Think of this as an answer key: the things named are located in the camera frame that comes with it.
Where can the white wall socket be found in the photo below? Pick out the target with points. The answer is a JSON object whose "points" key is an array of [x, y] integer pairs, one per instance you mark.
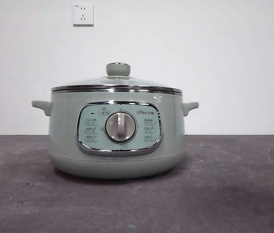
{"points": [[83, 14]]}

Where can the glass lid with green knob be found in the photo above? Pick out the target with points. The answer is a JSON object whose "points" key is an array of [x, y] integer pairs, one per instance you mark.
{"points": [[118, 70]]}

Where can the pale green electric cooking pot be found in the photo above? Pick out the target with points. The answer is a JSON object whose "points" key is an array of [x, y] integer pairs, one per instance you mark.
{"points": [[61, 136]]}

